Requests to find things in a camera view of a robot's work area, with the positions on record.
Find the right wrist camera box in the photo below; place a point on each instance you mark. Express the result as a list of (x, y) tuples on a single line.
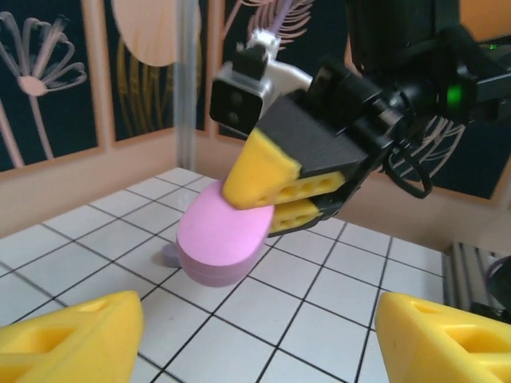
[(235, 103)]

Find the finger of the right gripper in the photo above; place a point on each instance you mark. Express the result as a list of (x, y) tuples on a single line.
[(295, 217), (311, 139)]

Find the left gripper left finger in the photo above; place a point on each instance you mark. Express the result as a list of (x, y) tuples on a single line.
[(112, 331)]

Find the aluminium corner post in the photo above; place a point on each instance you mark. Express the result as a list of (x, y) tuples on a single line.
[(187, 99)]

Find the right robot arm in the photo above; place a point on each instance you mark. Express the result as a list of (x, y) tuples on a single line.
[(499, 291)]

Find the pink earbud charging case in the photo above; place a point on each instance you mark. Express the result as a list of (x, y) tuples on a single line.
[(219, 239)]

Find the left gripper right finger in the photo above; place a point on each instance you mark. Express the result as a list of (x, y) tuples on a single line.
[(407, 339)]

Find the aluminium mounting rail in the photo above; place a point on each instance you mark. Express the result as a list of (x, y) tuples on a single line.
[(459, 275)]

